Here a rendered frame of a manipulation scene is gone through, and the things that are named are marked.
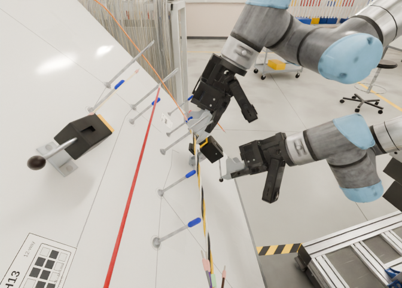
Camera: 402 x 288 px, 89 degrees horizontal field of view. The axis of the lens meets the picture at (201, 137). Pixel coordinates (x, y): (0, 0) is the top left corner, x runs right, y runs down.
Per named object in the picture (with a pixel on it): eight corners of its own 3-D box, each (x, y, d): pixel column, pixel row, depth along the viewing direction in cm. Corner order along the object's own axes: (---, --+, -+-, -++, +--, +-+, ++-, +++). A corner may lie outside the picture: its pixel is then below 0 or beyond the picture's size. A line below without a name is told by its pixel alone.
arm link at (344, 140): (382, 156, 38) (364, 118, 37) (319, 171, 45) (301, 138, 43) (372, 138, 45) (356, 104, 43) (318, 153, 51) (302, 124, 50)
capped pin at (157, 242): (151, 244, 31) (197, 220, 28) (154, 235, 32) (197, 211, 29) (158, 250, 31) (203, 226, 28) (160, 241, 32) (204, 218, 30)
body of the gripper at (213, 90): (190, 95, 53) (213, 50, 48) (219, 109, 55) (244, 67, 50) (188, 105, 46) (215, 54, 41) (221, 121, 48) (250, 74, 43)
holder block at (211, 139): (212, 164, 56) (224, 156, 55) (199, 150, 54) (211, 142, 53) (211, 155, 60) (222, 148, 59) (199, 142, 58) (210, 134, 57)
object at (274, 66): (288, 71, 470) (301, 16, 407) (300, 78, 429) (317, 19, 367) (246, 73, 458) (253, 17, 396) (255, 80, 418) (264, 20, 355)
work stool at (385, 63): (334, 103, 333) (352, 60, 294) (356, 97, 355) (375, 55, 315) (370, 119, 293) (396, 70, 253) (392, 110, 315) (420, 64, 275)
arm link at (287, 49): (317, 77, 44) (283, 55, 39) (286, 63, 53) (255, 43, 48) (344, 42, 41) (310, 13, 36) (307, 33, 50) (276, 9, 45)
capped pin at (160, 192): (156, 189, 39) (191, 166, 36) (161, 189, 40) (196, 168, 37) (158, 196, 38) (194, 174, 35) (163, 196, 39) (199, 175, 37)
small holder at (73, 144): (-18, 174, 19) (23, 131, 17) (57, 138, 28) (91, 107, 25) (21, 208, 20) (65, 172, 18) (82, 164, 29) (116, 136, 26)
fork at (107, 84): (104, 80, 45) (151, 36, 41) (111, 86, 46) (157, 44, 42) (101, 83, 44) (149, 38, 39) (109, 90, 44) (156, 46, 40)
